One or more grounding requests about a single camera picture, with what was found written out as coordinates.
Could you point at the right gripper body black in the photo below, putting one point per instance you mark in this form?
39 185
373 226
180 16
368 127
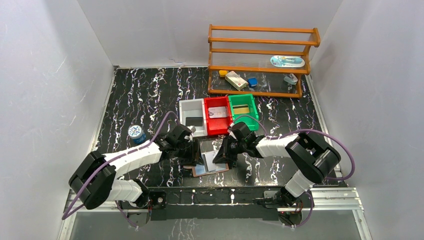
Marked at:
237 147

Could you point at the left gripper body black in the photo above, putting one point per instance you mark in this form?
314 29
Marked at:
192 151

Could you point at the brown leather card holder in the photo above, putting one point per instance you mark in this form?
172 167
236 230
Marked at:
207 167

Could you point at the grey numbered credit card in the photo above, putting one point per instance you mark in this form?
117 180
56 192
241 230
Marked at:
217 112

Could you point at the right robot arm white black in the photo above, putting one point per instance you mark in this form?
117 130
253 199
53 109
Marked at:
313 156

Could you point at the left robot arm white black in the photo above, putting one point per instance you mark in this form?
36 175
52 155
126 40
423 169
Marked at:
97 179

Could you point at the black card in white bin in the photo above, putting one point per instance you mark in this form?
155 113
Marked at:
194 121

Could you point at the gold card in green bin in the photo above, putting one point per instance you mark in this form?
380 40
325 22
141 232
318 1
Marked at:
242 109

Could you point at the red plastic bin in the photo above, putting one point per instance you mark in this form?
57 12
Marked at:
218 126

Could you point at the green plastic bin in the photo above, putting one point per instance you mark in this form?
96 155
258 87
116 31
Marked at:
250 101

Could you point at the white plastic bin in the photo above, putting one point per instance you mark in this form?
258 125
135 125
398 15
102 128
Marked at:
192 113

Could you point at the blue patterned can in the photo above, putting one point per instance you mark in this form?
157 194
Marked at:
136 134

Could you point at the small blue block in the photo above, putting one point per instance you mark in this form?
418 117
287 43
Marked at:
252 82

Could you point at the white cardboard box on shelf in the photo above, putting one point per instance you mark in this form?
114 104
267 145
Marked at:
236 80

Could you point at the small yellow block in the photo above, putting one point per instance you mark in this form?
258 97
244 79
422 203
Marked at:
222 73

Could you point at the wooden orange shelf rack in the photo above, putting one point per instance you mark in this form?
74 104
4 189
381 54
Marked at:
247 50

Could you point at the light blue tape dispenser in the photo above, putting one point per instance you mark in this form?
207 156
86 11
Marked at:
291 79

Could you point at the teal packaged tool on shelf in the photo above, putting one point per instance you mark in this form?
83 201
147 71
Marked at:
287 61

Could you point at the black metal base frame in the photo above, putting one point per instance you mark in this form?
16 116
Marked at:
257 202

